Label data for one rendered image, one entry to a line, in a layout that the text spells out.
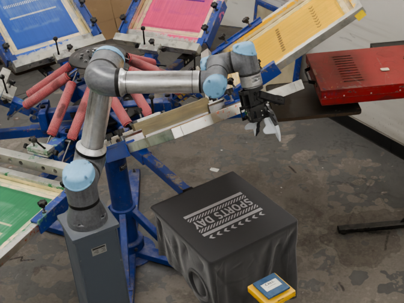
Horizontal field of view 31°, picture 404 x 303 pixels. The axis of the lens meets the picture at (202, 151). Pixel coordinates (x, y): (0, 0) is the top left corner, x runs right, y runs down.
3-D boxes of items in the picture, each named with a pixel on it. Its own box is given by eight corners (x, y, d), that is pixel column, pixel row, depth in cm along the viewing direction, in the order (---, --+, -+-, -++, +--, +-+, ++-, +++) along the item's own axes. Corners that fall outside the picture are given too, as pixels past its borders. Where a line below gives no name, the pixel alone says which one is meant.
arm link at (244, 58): (231, 43, 252) (255, 38, 251) (237, 74, 256) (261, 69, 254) (228, 47, 245) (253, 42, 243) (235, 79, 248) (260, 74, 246)
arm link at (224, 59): (197, 67, 244) (229, 61, 242) (200, 53, 254) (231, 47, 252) (203, 88, 248) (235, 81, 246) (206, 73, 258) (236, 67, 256)
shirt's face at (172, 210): (297, 220, 306) (297, 220, 305) (210, 263, 287) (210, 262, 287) (232, 172, 341) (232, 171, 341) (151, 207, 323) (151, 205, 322)
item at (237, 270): (300, 296, 328) (300, 220, 305) (217, 342, 309) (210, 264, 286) (296, 293, 330) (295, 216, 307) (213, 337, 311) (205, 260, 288)
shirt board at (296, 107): (345, 89, 417) (345, 77, 413) (361, 124, 383) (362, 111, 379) (112, 111, 418) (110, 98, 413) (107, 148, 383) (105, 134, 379)
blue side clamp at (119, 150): (139, 152, 302) (133, 136, 301) (128, 156, 300) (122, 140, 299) (116, 159, 329) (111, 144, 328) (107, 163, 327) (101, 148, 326)
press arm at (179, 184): (246, 241, 311) (244, 229, 307) (234, 246, 308) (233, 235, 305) (115, 128, 402) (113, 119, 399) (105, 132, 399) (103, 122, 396)
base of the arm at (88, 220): (75, 237, 267) (70, 215, 262) (62, 216, 278) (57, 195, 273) (113, 222, 272) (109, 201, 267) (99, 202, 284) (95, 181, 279)
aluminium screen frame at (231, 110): (304, 88, 281) (301, 79, 281) (174, 139, 256) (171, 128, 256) (216, 118, 352) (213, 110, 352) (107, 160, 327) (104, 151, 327)
